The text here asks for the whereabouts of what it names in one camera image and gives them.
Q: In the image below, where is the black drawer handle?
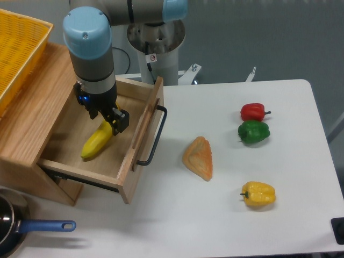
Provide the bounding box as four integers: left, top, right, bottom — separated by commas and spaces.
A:
136, 105, 168, 166

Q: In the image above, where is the yellow bell pepper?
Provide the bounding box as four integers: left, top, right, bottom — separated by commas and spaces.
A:
240, 181, 276, 206

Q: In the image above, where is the red bell pepper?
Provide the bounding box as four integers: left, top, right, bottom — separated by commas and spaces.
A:
240, 103, 271, 121

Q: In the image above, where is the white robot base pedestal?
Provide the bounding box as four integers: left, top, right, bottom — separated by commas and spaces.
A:
127, 20, 202, 85

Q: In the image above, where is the yellow plastic basket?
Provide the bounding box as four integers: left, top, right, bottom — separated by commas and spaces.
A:
1, 9, 54, 114

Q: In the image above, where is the open wooden top drawer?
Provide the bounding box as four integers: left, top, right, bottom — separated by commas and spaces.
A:
38, 77, 164, 204

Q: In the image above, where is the wooden drawer cabinet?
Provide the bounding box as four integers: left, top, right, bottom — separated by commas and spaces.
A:
1, 43, 83, 206

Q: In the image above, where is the black corner device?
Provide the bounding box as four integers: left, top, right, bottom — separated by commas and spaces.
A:
331, 217, 344, 245

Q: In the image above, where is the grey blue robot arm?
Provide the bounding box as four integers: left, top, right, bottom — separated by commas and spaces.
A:
63, 1, 188, 134

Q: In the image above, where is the black cable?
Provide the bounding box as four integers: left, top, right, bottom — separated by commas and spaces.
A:
111, 47, 131, 74

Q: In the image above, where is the green bell pepper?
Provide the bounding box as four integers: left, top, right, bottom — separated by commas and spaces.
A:
238, 120, 270, 144

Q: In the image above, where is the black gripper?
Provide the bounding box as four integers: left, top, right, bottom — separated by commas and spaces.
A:
73, 82, 130, 135

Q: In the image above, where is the yellow banana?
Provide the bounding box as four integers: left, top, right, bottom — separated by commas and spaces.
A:
81, 119, 113, 159

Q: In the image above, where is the blue handled frying pan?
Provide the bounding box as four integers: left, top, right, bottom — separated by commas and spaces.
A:
1, 189, 76, 257

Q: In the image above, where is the orange toast slice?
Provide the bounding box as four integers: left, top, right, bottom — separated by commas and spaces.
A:
182, 136, 213, 182

